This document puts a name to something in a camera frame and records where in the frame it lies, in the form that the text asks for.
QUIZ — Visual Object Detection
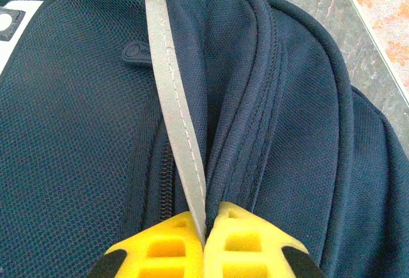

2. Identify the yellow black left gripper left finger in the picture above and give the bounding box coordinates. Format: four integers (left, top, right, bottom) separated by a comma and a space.
88, 210, 205, 278

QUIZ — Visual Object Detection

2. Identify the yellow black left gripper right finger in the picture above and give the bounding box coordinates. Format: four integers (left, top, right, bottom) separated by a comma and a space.
204, 200, 325, 278

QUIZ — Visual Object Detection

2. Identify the aluminium table edge rail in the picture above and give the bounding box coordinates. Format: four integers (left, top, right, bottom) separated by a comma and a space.
335, 0, 409, 106

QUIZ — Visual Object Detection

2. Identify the navy blue student backpack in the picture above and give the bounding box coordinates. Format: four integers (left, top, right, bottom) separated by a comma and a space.
0, 0, 409, 278

